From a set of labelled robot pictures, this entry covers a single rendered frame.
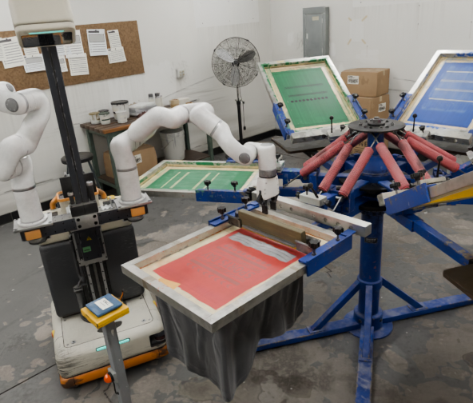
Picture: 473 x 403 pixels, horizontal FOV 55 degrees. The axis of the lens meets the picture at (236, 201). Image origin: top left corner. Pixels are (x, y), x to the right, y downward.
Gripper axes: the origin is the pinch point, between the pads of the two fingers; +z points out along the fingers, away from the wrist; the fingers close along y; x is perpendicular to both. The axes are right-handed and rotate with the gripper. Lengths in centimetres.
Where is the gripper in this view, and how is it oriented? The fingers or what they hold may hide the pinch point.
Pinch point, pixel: (268, 207)
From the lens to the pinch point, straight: 199.6
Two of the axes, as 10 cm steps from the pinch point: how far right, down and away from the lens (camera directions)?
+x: 6.8, 2.4, -6.9
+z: 0.7, 9.2, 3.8
